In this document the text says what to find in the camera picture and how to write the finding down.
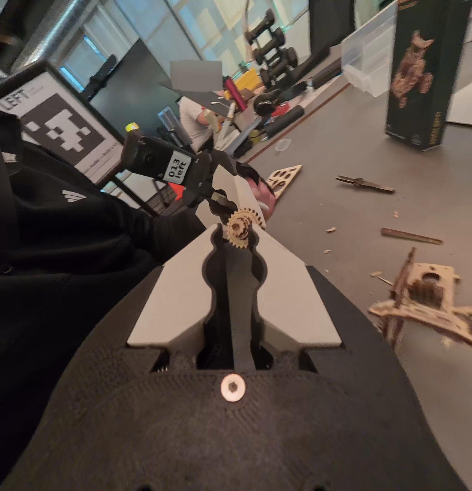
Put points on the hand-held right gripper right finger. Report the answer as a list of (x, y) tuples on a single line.
[(293, 303)]

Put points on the black round pouch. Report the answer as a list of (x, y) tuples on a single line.
[(266, 103)]

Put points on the black dumbbell rack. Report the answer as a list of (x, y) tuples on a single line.
[(272, 46)]

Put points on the black panel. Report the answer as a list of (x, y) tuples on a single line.
[(132, 88)]

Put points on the person's left forearm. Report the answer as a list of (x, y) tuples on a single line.
[(174, 230)]

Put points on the person's left hand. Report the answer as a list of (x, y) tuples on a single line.
[(264, 197)]

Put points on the black model kit box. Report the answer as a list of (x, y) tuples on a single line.
[(424, 73)]

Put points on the scattered wood chips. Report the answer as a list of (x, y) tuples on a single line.
[(330, 230)]

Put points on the dark wooden axle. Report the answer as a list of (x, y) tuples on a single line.
[(364, 183)]

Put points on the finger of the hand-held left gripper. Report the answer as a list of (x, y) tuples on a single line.
[(239, 191), (207, 215)]

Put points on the silver duct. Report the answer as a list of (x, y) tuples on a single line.
[(63, 34)]

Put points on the clear plastic lid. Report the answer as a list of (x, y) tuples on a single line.
[(284, 145)]

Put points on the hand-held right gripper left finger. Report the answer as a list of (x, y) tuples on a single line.
[(170, 303)]

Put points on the brown wooden rod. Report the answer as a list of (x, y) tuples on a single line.
[(410, 236)]

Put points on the yellow plastic object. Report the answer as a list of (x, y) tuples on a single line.
[(247, 78)]

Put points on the black foam roller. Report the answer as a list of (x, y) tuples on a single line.
[(284, 121), (326, 75)]

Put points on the wooden gear assembly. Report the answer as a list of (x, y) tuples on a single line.
[(241, 228)]

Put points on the clear plastic container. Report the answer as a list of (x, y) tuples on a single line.
[(368, 57)]

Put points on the red bottle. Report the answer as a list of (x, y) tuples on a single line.
[(236, 95)]

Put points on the perforated wooden plate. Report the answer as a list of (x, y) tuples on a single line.
[(282, 178)]

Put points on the wooden model assembly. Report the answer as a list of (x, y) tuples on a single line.
[(424, 295)]

